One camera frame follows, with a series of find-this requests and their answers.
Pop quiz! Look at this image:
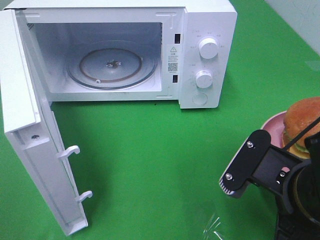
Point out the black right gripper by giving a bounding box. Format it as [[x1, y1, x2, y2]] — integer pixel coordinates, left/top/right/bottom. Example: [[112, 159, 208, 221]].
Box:
[[249, 132, 320, 225]]

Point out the burger with lettuce and cheese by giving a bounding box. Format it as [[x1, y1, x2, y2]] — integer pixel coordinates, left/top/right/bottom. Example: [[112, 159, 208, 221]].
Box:
[[282, 96, 320, 159]]

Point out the round white door release button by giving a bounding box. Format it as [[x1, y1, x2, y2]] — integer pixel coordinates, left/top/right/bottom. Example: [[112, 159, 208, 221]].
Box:
[[192, 93, 208, 106]]

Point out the white microwave door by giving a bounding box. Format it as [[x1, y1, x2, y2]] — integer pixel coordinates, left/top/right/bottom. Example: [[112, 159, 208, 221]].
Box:
[[0, 9, 92, 236]]

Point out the pink round plate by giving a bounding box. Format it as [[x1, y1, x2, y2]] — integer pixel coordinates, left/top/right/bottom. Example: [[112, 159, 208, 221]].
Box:
[[261, 111, 286, 148]]

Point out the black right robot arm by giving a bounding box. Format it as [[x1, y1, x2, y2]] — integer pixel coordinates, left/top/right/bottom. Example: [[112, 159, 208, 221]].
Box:
[[252, 133, 320, 240]]

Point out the white lower timer knob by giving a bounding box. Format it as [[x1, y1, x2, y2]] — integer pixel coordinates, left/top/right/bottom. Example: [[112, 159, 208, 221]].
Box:
[[195, 70, 213, 89]]

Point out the white upper power knob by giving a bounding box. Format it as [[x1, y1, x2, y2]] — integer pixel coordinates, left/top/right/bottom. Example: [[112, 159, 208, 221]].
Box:
[[198, 37, 219, 60]]

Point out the white microwave oven body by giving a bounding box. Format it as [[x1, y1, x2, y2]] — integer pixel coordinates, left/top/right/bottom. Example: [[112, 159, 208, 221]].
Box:
[[2, 0, 237, 109]]

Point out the black camera cable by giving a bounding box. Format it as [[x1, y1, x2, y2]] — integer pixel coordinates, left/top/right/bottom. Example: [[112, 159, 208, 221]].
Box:
[[283, 117, 320, 152]]

